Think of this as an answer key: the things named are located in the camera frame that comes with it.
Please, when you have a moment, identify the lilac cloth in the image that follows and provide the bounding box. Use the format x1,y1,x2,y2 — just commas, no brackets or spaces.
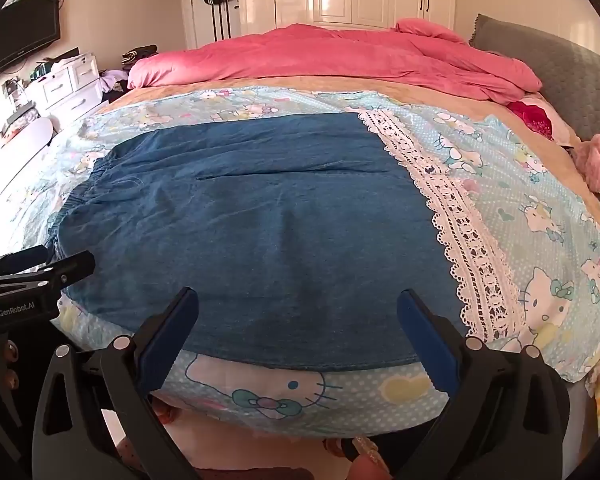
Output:
100,69,129,94

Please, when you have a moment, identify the red pillow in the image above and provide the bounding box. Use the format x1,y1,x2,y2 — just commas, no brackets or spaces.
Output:
505,100,556,141

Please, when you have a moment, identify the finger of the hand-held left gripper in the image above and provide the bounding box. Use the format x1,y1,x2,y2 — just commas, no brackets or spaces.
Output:
0,251,97,297
0,245,54,282

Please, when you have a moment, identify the white door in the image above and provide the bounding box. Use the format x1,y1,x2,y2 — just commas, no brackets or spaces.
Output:
180,0,242,50

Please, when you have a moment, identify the white drawer chest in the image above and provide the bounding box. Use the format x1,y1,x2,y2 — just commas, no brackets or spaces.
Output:
25,52,104,117

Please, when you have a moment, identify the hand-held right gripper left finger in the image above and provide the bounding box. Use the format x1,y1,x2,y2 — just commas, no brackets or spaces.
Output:
32,287,201,480

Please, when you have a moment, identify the grey quilted headboard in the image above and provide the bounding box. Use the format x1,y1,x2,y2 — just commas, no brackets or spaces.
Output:
467,12,600,145

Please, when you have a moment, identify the cartoon printed light blue blanket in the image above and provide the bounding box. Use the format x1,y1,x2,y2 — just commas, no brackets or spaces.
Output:
10,85,600,436

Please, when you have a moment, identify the person's right hand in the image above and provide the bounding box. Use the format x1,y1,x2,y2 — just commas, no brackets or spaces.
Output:
324,435,396,480

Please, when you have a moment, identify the brown dotted cloth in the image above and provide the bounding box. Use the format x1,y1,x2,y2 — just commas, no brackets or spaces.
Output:
114,437,148,480

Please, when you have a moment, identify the dark clothes pile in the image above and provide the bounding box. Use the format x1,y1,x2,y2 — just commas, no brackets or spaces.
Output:
121,44,159,67

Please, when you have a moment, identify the blue denim pants lace hem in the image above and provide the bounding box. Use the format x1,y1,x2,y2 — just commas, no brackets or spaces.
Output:
47,110,525,373

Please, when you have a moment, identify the pink duvet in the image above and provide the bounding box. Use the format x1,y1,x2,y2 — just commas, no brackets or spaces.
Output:
126,17,544,107

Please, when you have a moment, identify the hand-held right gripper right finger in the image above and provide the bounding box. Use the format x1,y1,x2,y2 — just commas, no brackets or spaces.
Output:
396,289,572,480

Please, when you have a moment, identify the white curved board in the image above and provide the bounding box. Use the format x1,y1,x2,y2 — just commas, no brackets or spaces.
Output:
0,117,57,221

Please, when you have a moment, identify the black wall television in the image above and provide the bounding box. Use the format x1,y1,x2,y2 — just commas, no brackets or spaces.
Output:
0,0,62,83

